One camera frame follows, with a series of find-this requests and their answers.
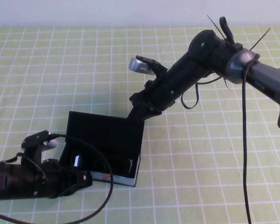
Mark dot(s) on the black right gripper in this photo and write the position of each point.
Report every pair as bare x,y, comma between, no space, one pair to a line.
154,100

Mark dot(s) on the black glasses case printed side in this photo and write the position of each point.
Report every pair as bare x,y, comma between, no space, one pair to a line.
102,130

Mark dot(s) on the black zip tie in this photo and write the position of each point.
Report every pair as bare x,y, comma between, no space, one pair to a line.
226,84
215,26
260,38

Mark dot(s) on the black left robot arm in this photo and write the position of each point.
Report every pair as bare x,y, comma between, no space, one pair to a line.
11,179

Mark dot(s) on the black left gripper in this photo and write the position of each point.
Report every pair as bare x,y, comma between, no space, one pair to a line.
58,182

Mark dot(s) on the right wrist camera black silver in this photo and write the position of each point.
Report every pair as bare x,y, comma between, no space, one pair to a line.
136,65

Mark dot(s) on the left wrist camera black silver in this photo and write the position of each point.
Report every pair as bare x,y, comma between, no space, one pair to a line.
51,144

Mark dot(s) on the green white checked tablecloth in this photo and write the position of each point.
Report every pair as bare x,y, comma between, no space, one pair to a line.
60,70

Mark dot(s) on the black framed glasses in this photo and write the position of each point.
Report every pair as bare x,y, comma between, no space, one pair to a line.
75,159

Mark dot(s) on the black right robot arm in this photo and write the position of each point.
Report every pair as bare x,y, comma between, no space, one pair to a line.
196,63

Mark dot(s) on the wrist camera black silver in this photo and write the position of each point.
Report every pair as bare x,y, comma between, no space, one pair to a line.
136,65
51,144

